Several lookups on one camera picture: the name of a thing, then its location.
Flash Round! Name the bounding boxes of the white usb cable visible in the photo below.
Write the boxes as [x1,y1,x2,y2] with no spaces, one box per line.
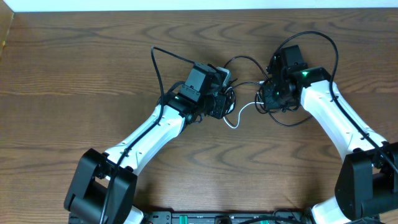
[222,80,266,129]

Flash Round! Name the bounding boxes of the black usb cable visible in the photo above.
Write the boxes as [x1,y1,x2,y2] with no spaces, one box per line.
[221,55,313,128]

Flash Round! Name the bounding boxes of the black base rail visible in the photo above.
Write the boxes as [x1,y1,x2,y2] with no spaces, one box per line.
[141,208,315,224]

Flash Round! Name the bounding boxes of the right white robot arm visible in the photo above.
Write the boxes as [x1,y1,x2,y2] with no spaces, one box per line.
[261,45,397,223]

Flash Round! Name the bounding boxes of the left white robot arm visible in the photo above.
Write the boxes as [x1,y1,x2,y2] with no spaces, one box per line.
[63,63,232,223]

